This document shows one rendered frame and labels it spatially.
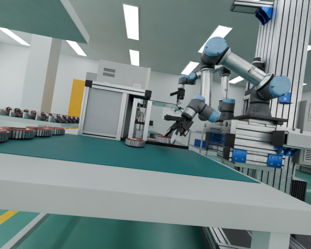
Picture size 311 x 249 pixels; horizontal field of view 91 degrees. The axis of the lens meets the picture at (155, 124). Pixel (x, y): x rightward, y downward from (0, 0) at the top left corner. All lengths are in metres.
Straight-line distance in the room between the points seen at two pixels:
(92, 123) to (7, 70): 7.70
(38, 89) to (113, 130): 4.13
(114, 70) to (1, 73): 7.71
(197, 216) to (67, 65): 7.49
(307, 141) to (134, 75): 1.15
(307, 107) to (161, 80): 5.89
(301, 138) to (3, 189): 1.20
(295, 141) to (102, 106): 1.16
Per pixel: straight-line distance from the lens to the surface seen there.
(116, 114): 1.06
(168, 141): 0.84
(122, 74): 1.24
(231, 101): 1.66
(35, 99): 5.06
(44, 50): 5.28
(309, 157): 1.56
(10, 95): 8.42
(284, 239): 0.52
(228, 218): 0.37
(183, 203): 0.32
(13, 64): 8.62
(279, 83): 1.10
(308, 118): 1.55
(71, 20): 0.65
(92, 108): 1.10
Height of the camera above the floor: 0.87
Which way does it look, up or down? 1 degrees up
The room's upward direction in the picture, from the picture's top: 8 degrees clockwise
